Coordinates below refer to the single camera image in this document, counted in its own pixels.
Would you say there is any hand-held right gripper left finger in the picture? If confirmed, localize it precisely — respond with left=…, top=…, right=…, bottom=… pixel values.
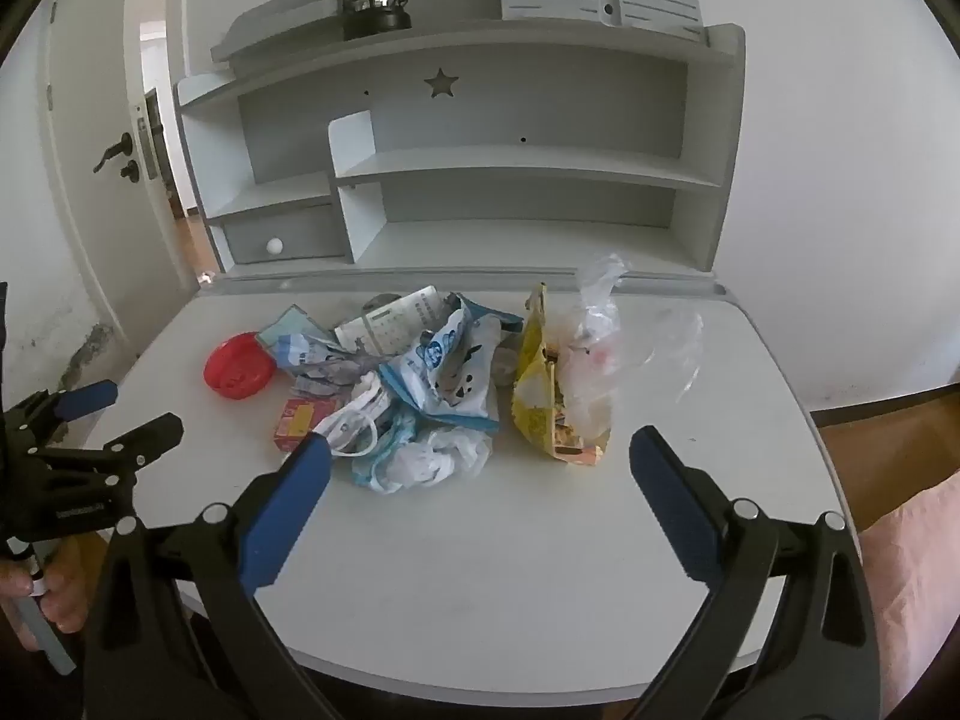
left=81, top=431, right=353, bottom=720

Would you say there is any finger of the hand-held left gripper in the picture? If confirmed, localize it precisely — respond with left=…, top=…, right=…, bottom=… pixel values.
left=34, top=412, right=185, bottom=485
left=4, top=381, right=121, bottom=452

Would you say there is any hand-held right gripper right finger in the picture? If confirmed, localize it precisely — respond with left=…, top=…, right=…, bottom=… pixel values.
left=628, top=425, right=884, bottom=720

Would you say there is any white paper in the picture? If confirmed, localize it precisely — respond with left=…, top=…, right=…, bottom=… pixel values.
left=375, top=424, right=495, bottom=495

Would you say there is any clear plastic bottle blue cap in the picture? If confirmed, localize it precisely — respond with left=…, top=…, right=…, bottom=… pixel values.
left=258, top=304, right=340, bottom=368

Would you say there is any person's left hand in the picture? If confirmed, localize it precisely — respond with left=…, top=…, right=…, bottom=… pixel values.
left=0, top=538, right=92, bottom=653

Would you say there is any yellow tube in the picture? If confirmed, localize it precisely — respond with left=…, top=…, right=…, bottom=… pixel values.
left=273, top=397, right=339, bottom=453

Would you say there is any light blue plastic wrapper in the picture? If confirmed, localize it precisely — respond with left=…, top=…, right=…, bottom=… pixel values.
left=350, top=409, right=418, bottom=493

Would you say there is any white plastic wrapper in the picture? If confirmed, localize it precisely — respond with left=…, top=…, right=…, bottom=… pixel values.
left=311, top=379, right=392, bottom=460

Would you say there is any red plastic lid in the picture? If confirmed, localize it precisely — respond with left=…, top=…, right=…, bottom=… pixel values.
left=203, top=331, right=278, bottom=401

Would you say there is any grey crumpled wrapper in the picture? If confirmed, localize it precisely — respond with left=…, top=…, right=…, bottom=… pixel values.
left=289, top=349, right=385, bottom=407

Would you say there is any clear plastic bag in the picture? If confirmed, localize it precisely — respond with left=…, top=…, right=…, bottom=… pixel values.
left=559, top=253, right=707, bottom=452

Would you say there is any yellow snack bag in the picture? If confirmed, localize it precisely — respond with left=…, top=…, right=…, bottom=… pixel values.
left=511, top=283, right=605, bottom=468

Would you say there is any blue white snack bag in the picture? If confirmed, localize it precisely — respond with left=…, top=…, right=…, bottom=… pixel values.
left=377, top=292, right=526, bottom=437

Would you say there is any white green printed carton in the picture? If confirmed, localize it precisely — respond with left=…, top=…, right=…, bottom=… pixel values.
left=334, top=285, right=460, bottom=358

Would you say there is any grey drawer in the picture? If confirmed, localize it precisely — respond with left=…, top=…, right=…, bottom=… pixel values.
left=223, top=202, right=338, bottom=266

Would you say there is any white door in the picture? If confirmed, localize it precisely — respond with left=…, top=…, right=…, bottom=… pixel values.
left=41, top=0, right=205, bottom=335

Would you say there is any grey desk hutch shelf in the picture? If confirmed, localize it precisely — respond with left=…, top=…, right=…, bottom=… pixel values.
left=174, top=0, right=748, bottom=298

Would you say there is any black door handle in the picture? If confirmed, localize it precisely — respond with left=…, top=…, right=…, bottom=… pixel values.
left=93, top=132, right=143, bottom=184

